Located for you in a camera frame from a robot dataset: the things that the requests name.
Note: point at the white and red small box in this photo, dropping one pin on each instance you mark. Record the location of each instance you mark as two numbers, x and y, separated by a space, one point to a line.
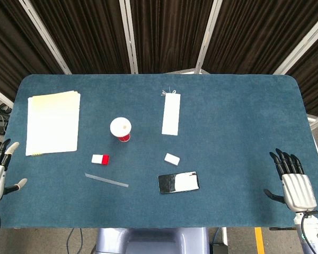
99 159

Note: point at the yellow floor tape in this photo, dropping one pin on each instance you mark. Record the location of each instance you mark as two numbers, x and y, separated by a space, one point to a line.
259 240

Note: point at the thin toothpick bundle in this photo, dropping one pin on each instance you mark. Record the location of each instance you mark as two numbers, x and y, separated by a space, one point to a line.
165 92

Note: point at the black smartphone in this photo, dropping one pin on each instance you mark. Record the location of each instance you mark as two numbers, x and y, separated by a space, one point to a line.
175 183

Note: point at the red cup with white lid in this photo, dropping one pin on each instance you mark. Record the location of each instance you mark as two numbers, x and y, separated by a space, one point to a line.
120 127

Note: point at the grey robot torso base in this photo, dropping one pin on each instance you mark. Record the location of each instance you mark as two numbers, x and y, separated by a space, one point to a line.
151 240

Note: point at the white paper sleeve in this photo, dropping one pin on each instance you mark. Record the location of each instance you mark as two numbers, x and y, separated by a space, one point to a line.
171 113

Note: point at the white paper stack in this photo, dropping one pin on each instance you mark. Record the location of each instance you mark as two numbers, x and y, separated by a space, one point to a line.
51 124

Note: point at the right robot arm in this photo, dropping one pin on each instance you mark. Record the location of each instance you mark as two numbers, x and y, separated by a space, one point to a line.
311 238

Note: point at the white frame post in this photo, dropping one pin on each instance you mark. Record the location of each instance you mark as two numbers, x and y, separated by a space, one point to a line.
302 45
46 37
129 37
208 34

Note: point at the white plastic drinking straw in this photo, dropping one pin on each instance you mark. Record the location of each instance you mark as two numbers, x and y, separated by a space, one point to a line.
106 180

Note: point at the dark brown curtain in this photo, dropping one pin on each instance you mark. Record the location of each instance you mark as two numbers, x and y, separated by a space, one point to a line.
8 47
254 34
169 34
84 34
316 79

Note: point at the blue felt table mat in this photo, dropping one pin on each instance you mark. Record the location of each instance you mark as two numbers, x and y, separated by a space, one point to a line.
228 132

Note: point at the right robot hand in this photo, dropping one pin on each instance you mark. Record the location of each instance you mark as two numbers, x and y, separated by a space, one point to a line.
298 190

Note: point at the black floor box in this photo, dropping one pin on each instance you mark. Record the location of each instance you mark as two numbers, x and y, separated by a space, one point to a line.
219 249

